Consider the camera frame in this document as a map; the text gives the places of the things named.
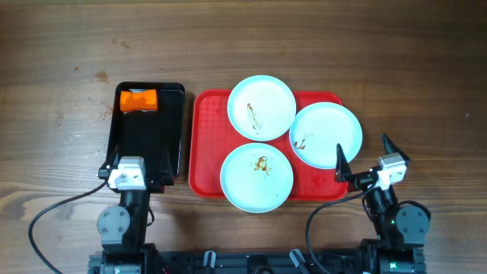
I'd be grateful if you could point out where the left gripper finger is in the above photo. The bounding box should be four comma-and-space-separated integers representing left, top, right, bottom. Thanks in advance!
159, 146, 173, 179
104, 145, 119, 170

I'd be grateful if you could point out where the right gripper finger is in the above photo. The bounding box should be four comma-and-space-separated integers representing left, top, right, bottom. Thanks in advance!
381, 133, 410, 162
335, 144, 352, 181

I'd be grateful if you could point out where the orange sponge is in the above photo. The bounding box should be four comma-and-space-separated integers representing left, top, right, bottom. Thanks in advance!
119, 89, 158, 113

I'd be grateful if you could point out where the light blue plate bottom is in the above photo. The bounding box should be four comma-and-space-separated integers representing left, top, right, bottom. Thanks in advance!
220, 142, 294, 213

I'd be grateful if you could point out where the light blue plate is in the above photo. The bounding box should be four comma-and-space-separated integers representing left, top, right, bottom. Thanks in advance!
227, 75, 297, 142
220, 142, 294, 213
289, 102, 363, 169

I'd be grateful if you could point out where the light blue plate top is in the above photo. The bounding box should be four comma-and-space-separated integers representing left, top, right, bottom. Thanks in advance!
227, 75, 297, 142

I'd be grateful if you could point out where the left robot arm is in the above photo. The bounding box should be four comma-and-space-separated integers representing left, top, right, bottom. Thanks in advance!
88, 146, 170, 274

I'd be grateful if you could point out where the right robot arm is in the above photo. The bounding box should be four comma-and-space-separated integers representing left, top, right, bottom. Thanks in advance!
335, 134, 431, 273

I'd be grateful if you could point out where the black rectangular water tray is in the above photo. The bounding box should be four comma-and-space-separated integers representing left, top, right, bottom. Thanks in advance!
107, 81, 185, 179

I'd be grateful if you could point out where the light blue plate right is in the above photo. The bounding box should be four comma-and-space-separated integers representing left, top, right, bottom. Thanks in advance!
289, 102, 363, 169

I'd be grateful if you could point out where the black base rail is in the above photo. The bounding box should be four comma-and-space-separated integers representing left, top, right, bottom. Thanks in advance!
88, 248, 426, 274

